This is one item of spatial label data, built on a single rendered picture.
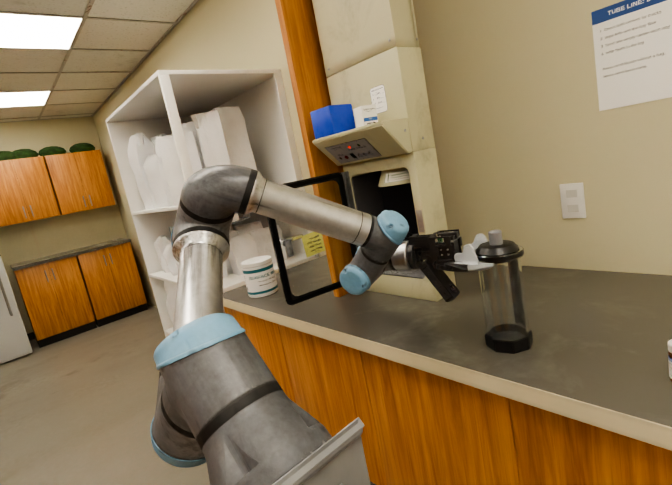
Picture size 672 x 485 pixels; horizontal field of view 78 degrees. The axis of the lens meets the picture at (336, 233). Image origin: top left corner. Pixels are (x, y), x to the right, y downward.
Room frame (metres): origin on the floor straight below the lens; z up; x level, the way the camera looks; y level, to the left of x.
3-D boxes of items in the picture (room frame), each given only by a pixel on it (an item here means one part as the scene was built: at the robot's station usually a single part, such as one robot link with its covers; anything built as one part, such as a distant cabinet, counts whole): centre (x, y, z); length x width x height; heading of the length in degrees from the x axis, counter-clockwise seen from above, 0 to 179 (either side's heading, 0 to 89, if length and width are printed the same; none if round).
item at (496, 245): (0.89, -0.35, 1.18); 0.09 x 0.09 x 0.07
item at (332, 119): (1.40, -0.06, 1.56); 0.10 x 0.10 x 0.09; 39
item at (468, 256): (0.88, -0.28, 1.17); 0.09 x 0.03 x 0.06; 30
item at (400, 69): (1.44, -0.27, 1.33); 0.32 x 0.25 x 0.77; 39
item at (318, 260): (1.39, 0.07, 1.19); 0.30 x 0.01 x 0.40; 119
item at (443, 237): (0.98, -0.23, 1.17); 0.12 x 0.08 x 0.09; 54
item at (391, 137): (1.32, -0.12, 1.46); 0.32 x 0.11 x 0.10; 39
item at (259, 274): (1.72, 0.35, 1.02); 0.13 x 0.13 x 0.15
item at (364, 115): (1.28, -0.16, 1.54); 0.05 x 0.05 x 0.06; 25
